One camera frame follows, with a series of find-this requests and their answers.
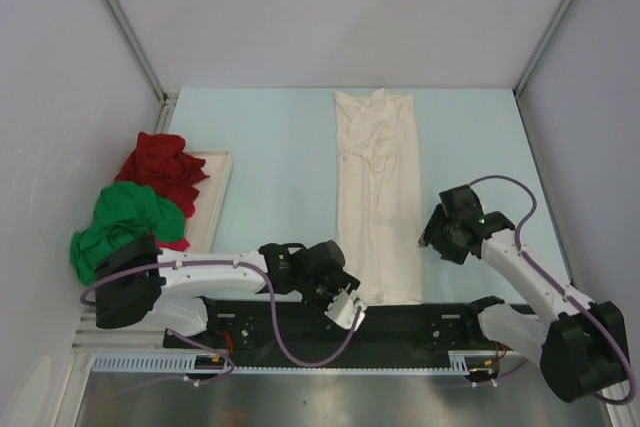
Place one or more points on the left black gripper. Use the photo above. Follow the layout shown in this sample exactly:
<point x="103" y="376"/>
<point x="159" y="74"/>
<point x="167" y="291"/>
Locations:
<point x="339" y="279"/>

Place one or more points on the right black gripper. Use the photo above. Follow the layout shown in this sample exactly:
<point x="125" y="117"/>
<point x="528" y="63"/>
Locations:
<point x="432" y="234"/>

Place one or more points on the cream white t shirt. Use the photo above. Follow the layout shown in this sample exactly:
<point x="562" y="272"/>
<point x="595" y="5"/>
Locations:
<point x="379" y="196"/>

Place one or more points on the dark red t shirt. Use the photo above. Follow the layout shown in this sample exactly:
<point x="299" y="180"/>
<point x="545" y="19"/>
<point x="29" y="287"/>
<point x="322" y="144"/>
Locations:
<point x="160" y="161"/>

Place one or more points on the green t shirt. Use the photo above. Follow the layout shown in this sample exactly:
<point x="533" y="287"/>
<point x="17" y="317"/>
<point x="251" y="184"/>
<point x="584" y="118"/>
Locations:
<point x="123" y="212"/>

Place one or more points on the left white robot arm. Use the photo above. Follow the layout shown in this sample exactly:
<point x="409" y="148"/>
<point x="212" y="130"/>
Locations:
<point x="143" y="283"/>

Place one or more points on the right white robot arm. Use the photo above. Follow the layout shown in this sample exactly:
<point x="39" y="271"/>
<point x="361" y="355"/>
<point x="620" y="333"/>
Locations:
<point x="579" y="345"/>

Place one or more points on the cream plastic tray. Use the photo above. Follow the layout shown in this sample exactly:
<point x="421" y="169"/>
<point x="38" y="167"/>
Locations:
<point x="201" y="226"/>

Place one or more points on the magenta pink t shirt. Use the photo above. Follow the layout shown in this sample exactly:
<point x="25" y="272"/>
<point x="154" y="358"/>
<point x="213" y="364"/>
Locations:
<point x="181" y="245"/>

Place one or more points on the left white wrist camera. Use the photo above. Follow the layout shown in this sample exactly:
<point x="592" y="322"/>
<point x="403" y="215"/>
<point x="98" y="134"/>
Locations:
<point x="347" y="310"/>

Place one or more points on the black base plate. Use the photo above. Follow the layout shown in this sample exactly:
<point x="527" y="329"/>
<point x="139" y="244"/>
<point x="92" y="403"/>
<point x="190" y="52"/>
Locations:
<point x="407" y="336"/>

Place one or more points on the white slotted cable duct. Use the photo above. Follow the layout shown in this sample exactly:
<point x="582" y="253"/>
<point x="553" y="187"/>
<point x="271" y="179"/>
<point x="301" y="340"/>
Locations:
<point x="206" y="364"/>

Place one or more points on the left aluminium frame post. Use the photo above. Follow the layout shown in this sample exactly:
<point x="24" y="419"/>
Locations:
<point x="133" y="44"/>

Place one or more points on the aluminium frame post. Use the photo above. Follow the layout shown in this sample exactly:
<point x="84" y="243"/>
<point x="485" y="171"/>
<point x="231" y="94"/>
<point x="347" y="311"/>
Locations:
<point x="559" y="16"/>
<point x="133" y="44"/>

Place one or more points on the aluminium front rail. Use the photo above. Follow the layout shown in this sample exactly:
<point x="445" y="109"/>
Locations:
<point x="141" y="336"/>

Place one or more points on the right aluminium frame post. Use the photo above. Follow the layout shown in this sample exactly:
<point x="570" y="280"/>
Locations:
<point x="559" y="16"/>

